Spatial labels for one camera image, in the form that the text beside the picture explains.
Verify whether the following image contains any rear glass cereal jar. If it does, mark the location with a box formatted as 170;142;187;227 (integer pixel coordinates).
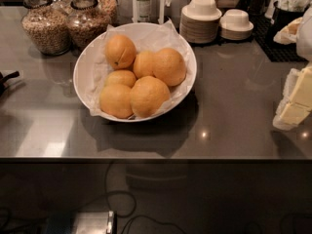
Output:
98;0;117;23

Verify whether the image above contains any right large orange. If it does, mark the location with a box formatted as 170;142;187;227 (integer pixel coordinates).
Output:
153;48;186;87

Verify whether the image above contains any white oval bowl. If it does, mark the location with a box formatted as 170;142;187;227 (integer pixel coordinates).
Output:
72;21;198;123

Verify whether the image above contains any black cable below table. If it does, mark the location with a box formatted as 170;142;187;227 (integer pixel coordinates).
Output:
69;161;186;234

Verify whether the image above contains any black container with sachets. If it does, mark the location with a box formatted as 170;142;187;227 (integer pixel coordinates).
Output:
265;0;311;44

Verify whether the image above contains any white bowl on large stack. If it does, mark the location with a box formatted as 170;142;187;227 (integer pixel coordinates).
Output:
182;0;222;20

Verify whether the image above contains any silver box below table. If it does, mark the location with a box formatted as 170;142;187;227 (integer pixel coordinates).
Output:
45;211;117;234

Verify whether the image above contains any black handle at left edge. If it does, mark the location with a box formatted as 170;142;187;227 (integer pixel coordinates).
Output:
0;71;20;96

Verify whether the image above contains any large stack of plates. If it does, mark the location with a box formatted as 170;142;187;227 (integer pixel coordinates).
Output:
179;6;222;44

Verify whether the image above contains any glass bottle with label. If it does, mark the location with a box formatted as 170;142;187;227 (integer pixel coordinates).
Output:
136;0;152;22

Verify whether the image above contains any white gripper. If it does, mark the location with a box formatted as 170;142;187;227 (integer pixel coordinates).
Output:
273;16;312;131

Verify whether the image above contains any white paper bowl liner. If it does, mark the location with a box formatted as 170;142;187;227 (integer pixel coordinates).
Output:
85;19;191;121

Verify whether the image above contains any left glass cereal jar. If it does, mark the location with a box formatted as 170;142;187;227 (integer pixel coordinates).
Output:
20;0;71;56

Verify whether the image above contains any glass cereal jar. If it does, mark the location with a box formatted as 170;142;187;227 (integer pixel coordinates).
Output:
98;0;117;23
20;0;71;56
66;0;111;51

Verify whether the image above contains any middle glass cereal jar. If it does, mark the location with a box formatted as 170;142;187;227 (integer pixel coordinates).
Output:
66;0;111;51

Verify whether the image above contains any black rubber mat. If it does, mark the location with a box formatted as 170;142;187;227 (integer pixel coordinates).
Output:
251;16;306;62

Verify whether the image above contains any small stack of plates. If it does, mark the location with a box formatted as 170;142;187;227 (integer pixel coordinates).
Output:
220;22;254;40

